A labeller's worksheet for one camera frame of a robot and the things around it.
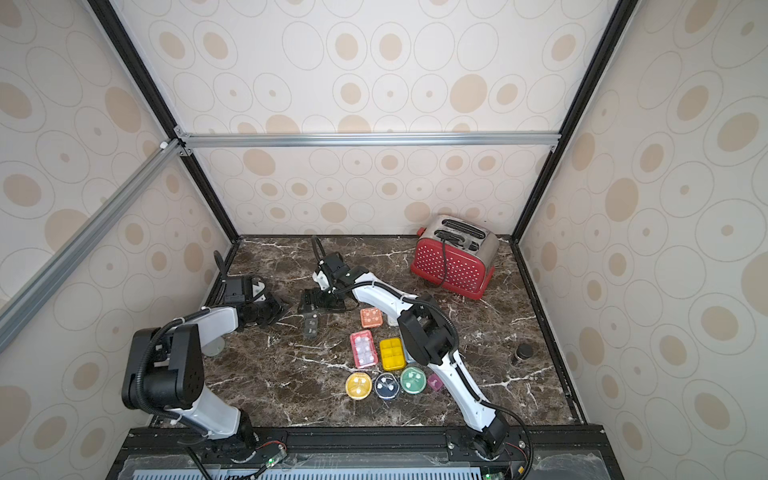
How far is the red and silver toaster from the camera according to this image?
0.93 m

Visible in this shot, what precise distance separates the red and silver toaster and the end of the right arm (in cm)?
31

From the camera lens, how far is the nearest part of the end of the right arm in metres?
0.73
